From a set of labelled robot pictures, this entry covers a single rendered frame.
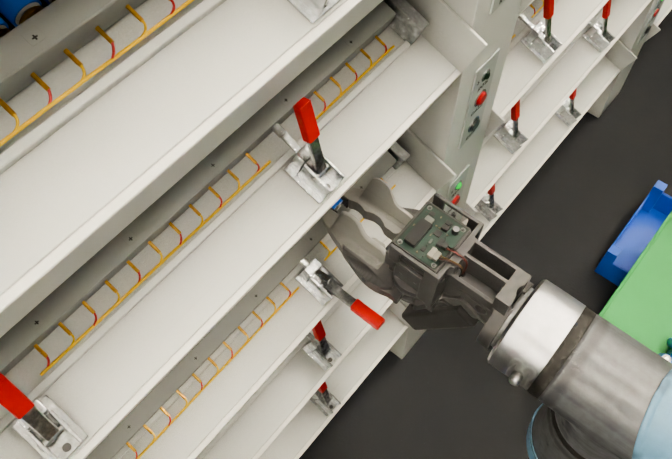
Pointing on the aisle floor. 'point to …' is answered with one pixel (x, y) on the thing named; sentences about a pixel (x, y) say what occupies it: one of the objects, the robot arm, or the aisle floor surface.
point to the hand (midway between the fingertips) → (335, 206)
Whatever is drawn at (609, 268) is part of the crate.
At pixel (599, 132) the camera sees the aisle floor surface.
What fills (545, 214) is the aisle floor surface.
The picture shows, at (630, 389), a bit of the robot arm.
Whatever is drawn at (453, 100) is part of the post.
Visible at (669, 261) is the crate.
